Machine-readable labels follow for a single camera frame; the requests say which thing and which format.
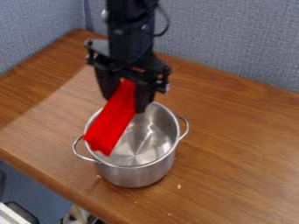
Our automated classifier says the stainless steel pot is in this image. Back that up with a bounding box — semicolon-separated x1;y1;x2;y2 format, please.
71;101;192;188

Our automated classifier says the white object under table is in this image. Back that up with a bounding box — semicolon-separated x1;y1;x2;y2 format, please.
59;205;106;224

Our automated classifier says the red block object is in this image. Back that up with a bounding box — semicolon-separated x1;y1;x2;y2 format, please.
85;80;137;156

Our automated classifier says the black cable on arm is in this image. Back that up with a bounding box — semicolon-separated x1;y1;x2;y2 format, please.
153;5;173;39

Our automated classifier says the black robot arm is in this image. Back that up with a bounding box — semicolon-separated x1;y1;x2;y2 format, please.
86;0;173;113

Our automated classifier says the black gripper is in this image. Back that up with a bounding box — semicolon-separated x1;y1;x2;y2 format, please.
85;25;173;113

